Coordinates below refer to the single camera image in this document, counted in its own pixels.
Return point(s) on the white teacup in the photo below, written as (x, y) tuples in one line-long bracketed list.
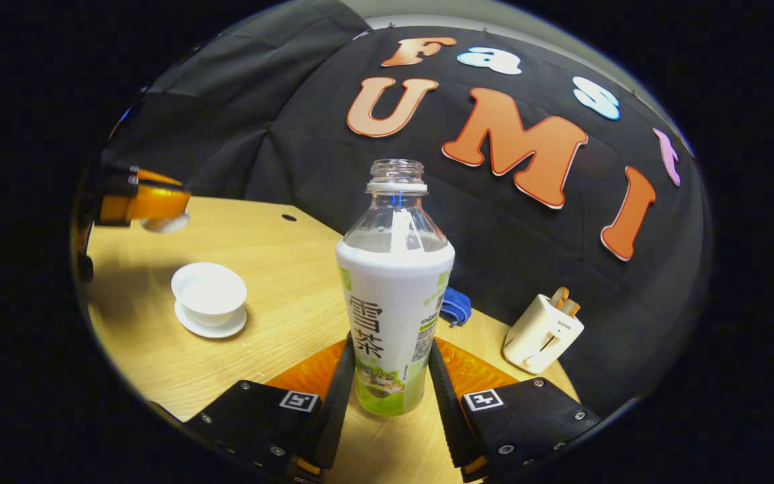
[(209, 292)]

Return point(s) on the white toaster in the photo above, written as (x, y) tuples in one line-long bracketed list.
[(538, 336)]

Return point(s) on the water bottle with white label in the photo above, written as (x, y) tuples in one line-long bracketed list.
[(394, 302)]

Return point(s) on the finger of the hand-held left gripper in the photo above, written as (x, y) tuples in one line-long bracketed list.
[(155, 204), (152, 177)]

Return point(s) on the brown toast slice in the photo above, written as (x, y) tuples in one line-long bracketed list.
[(571, 308), (559, 298)]

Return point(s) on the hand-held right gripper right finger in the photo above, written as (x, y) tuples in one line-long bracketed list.
[(447, 417)]

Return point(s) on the white saucer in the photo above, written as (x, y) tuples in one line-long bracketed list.
[(216, 329)]

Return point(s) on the blue folded towel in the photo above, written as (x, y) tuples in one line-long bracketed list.
[(455, 306)]

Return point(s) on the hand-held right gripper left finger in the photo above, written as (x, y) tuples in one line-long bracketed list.
[(336, 403)]

